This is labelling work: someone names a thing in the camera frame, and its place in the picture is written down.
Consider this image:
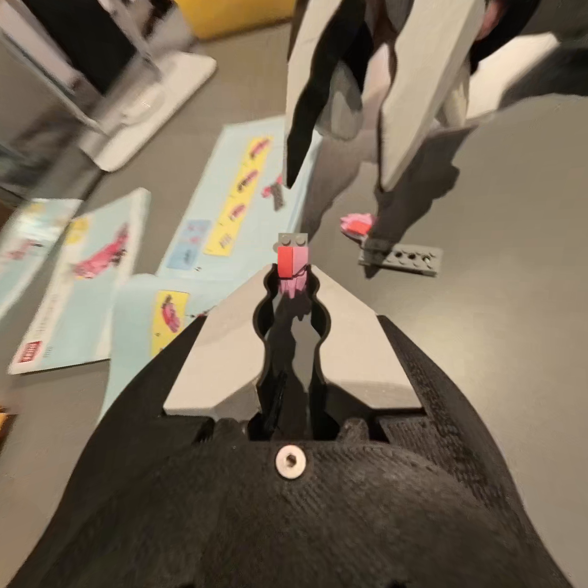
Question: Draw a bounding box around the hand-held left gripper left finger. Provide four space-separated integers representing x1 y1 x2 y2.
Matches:
163 264 288 428

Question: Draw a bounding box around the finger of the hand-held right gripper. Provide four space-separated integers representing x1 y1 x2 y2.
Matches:
378 0 487 193
285 0 373 188

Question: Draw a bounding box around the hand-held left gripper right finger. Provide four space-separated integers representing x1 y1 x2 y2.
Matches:
305 264 423 435

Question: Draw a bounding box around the long grey holed plate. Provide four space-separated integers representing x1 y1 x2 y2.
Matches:
358 239 444 277

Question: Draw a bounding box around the grey desk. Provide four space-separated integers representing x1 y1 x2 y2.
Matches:
0 23 588 588

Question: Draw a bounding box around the person's right hand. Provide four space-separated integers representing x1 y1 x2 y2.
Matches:
478 0 501 42

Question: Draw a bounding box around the closed booklet red bird cover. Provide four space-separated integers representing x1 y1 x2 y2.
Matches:
8 187 152 376

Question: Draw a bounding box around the open light blue instruction booklet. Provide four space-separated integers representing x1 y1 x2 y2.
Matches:
99 115 324 425

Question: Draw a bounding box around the closed booklet flamingo cover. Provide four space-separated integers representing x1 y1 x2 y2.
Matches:
0 198 84 318

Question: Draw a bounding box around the black monitor screen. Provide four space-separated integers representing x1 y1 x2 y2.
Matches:
0 0 194 138

